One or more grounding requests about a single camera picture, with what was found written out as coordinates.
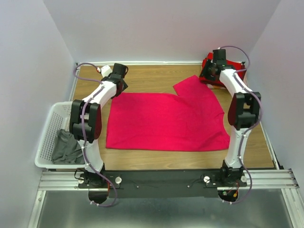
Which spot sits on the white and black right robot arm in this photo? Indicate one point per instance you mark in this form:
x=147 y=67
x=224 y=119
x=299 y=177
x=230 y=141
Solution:
x=244 y=112

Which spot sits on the folded light pink t shirt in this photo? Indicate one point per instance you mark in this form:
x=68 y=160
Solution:
x=210 y=86

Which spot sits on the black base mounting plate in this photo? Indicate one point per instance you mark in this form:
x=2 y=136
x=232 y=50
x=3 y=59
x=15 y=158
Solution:
x=209 y=183

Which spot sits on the folded red t shirt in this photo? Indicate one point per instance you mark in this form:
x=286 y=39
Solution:
x=236 y=66

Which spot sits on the white plastic laundry basket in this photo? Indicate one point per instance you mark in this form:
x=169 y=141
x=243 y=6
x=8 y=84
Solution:
x=58 y=118

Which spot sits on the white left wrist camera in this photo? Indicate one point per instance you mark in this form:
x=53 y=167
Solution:
x=104 y=71

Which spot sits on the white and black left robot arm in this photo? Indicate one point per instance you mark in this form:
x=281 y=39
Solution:
x=85 y=118

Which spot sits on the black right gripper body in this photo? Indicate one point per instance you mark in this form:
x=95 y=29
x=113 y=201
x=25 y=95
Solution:
x=213 y=65

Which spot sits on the aluminium frame rail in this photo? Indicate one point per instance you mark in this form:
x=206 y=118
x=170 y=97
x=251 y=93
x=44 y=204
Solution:
x=262 y=179

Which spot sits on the grey t shirt in basket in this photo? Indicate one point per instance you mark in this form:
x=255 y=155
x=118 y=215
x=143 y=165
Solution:
x=66 y=150

